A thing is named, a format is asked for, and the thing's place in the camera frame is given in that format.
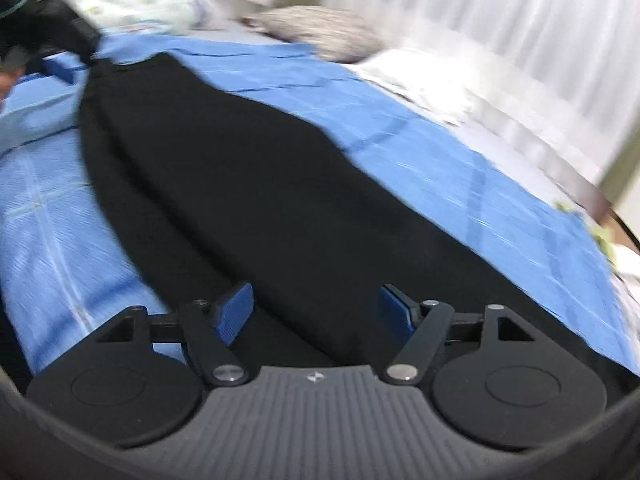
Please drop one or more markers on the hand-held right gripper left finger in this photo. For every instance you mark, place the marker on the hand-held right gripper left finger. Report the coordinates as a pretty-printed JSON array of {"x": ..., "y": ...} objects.
[{"x": 234, "y": 312}]

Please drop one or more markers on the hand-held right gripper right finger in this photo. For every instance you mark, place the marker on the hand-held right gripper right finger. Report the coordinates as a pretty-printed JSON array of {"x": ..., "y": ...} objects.
[{"x": 395, "y": 310}]

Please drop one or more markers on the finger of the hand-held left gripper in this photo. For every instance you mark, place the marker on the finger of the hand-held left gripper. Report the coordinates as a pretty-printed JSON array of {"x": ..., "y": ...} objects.
[{"x": 60, "y": 68}]

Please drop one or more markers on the black pants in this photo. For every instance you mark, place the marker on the black pants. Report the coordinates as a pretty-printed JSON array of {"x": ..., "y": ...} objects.
[{"x": 250, "y": 185}]

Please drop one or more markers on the person's left hand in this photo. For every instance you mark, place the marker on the person's left hand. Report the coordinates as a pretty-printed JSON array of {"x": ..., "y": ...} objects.
[{"x": 6, "y": 87}]

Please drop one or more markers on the blue checked blanket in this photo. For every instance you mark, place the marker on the blue checked blanket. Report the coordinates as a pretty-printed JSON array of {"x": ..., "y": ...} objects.
[{"x": 450, "y": 185}]

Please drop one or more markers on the navy striped white pillow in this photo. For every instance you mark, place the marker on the navy striped white pillow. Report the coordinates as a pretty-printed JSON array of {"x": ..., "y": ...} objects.
[{"x": 205, "y": 10}]

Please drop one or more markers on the floral patterned pillow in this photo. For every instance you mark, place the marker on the floral patterned pillow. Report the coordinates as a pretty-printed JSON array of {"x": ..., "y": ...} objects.
[{"x": 315, "y": 32}]

